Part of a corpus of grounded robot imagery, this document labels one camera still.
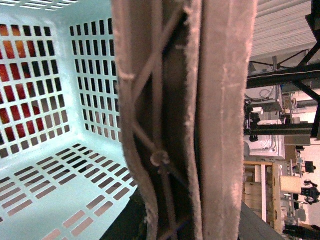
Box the brown basket handle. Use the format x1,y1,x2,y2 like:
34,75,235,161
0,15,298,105
111,0,258,240

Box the light blue plastic basket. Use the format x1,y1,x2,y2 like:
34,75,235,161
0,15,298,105
0,0,137,240

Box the red apples behind basket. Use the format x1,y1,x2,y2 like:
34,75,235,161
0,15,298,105
0,24,44,142

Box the wooden crate shelf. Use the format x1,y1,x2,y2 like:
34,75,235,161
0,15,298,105
242,161,283,234

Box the black metal frame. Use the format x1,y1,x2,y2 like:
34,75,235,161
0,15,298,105
246,0,320,140

